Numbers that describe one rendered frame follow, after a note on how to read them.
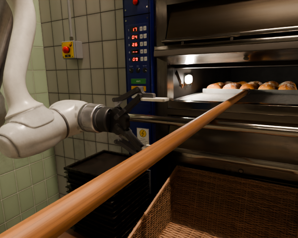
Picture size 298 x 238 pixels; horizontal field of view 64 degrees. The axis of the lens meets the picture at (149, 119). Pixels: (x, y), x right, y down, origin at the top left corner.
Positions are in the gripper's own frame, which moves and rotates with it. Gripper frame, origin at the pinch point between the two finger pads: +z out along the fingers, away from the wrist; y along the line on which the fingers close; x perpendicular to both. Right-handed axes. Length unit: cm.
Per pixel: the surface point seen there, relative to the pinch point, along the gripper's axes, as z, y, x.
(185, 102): -14, 1, -54
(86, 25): -74, -40, -54
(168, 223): -16, 59, -40
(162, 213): -17, 51, -35
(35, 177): -113, 55, -38
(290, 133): 29.6, 2.7, -16.1
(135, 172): 9.9, -0.3, 29.2
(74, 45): -79, -29, -48
